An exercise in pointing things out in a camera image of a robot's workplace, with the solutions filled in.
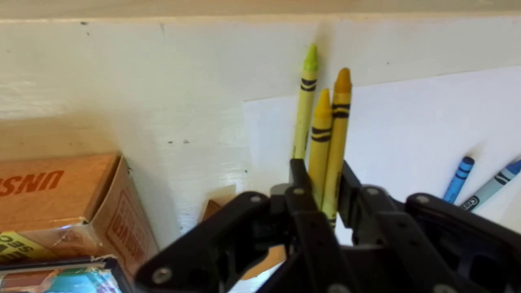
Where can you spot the yellow-green crayon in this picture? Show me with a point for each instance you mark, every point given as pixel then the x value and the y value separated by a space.
pixel 305 108

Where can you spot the dark colourful cover book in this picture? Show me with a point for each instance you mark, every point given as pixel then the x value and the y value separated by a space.
pixel 55 279

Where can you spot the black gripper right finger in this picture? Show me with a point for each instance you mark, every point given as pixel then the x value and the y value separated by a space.
pixel 424 245

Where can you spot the light blue crayon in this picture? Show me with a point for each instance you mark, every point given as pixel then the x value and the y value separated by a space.
pixel 491 188

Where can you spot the yellow crayon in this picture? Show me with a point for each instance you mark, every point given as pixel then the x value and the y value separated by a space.
pixel 320 152

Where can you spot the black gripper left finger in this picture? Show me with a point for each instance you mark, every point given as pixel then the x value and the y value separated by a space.
pixel 304 245

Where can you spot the orange cardboard game box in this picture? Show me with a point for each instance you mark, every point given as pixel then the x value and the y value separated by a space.
pixel 55 201

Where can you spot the golden orange crayon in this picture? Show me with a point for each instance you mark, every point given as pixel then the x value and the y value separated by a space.
pixel 338 141

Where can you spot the white paper sheet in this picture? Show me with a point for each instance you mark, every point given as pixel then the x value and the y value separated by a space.
pixel 408 136

